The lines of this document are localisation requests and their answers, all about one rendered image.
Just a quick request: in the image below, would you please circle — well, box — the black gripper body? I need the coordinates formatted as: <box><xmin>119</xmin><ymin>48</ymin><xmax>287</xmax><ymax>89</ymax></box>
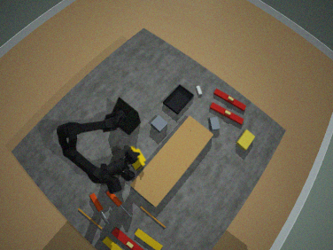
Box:
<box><xmin>113</xmin><ymin>150</ymin><xmax>138</xmax><ymax>175</ymax></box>

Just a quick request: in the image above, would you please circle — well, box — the tan panel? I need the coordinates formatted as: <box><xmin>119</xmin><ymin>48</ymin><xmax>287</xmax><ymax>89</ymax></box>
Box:
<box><xmin>131</xmin><ymin>116</ymin><xmax>213</xmax><ymax>207</ymax></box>

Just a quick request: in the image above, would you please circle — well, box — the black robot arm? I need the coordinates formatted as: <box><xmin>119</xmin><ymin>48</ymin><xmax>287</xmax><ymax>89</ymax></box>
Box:
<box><xmin>57</xmin><ymin>107</ymin><xmax>135</xmax><ymax>193</ymax></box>

